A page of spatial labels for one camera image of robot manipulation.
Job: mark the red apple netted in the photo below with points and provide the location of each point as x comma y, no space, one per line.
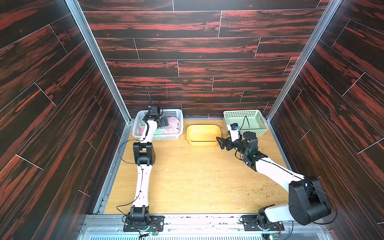
170,130
142,130
173,122

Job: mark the red apple netted front right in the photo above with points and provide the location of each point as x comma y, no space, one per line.
170,130

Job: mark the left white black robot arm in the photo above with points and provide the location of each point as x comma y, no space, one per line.
144,156

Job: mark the front aluminium rail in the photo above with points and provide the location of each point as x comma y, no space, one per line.
198,227

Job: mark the red apple netted back right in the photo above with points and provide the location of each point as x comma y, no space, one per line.
173,122

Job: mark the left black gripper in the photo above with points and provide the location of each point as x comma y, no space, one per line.
163,121

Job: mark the aluminium frame post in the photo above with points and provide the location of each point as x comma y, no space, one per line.
91,42
318,31

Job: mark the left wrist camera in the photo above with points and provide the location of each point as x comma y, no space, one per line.
155,111

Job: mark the red apple netted front left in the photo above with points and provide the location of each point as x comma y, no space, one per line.
142,130

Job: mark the white plastic mesh basket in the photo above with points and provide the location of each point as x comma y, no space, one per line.
167,113

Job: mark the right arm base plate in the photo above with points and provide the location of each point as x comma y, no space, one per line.
258,222

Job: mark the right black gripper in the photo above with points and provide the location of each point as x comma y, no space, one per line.
228,142

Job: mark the green plastic mesh basket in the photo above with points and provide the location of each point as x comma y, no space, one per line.
247,120

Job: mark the right aluminium frame post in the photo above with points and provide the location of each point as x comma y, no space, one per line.
318,31

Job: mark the left aluminium frame post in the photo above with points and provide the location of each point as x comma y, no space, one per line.
91,42

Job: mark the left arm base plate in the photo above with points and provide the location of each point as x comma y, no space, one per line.
151,223

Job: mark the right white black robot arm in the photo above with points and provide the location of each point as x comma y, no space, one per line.
308,202

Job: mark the yellow plastic tub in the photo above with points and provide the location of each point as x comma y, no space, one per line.
203,135

